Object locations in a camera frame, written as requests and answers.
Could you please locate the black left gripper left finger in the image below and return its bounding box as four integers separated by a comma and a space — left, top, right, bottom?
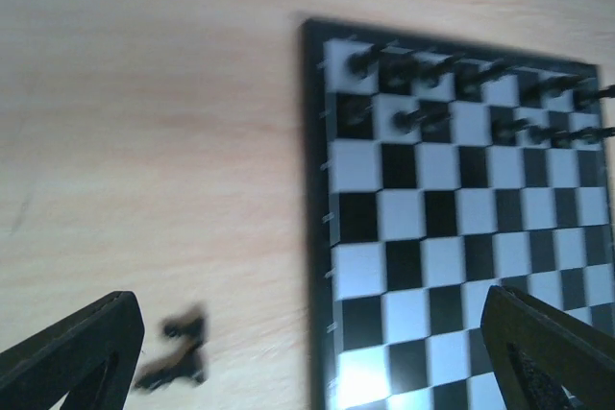
1, 291, 144, 409

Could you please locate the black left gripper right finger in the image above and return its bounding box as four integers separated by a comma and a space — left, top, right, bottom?
481, 285, 614, 409

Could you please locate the black chess pawn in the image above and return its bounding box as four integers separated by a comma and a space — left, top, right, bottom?
133, 348, 207, 392
578, 127, 615, 145
343, 100, 371, 126

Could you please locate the black chess rook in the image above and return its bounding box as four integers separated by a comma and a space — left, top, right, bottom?
346, 44, 383, 79

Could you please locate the black chess pawn lying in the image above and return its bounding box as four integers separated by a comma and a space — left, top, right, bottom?
133, 348, 207, 392

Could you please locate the black chess piece lying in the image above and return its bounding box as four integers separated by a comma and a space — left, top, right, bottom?
161, 304, 209, 347

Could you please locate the black chess pawn on board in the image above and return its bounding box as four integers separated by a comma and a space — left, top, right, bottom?
578, 127, 615, 145

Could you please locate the black corner chess piece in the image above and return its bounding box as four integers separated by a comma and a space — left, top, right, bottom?
573, 84, 615, 111

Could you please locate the black chess piece on board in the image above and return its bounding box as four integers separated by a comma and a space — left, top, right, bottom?
391, 109, 430, 134

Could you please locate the black chess king on board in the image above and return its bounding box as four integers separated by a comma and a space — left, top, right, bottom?
455, 61, 509, 95

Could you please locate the black chess bishop on board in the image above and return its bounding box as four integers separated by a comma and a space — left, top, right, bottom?
417, 56, 461, 88

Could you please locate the black and grey chessboard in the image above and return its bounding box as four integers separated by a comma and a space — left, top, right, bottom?
301, 18, 614, 409

